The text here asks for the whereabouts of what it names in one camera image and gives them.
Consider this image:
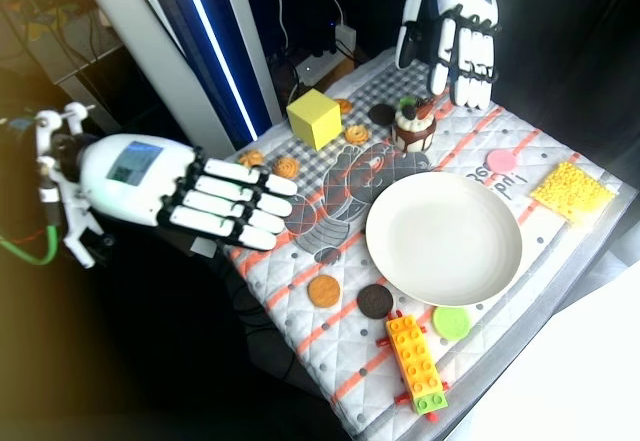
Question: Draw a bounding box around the white column with blue light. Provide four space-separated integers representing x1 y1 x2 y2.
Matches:
69 0 284 155

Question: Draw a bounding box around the grey quilt with bear print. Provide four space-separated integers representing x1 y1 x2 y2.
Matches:
222 45 626 432

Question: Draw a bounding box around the cluttered background shelf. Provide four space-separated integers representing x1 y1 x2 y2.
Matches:
0 0 126 112

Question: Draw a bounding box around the green round cookie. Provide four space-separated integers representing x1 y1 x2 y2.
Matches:
432 305 473 341

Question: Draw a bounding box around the yellow cube block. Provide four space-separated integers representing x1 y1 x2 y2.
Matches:
286 88 344 152

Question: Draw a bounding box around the white power adapter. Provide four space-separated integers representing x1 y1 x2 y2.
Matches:
333 23 357 52

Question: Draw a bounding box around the bag of yellow beads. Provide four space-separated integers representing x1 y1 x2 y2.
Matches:
529 160 617 225

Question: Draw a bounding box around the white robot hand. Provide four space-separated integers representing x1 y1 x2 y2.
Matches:
77 132 300 258
394 0 501 111

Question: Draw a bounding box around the round orange biscuit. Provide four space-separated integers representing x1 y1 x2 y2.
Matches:
307 274 342 307

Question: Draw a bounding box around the white box with socket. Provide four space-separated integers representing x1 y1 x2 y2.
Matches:
294 53 351 87

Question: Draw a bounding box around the orange yellow green brick toy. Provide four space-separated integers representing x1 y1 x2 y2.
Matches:
377 313 450 420

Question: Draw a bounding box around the chocolate cupcake toy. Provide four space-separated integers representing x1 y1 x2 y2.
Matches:
391 95 438 155

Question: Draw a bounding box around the dark chocolate sandwich cookie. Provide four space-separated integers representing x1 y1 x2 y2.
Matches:
356 283 395 320
368 103 398 125

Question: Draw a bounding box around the pink sandwich cookie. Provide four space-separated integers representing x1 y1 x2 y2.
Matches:
486 148 518 173

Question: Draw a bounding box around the white round plate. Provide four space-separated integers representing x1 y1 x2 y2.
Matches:
364 171 524 308

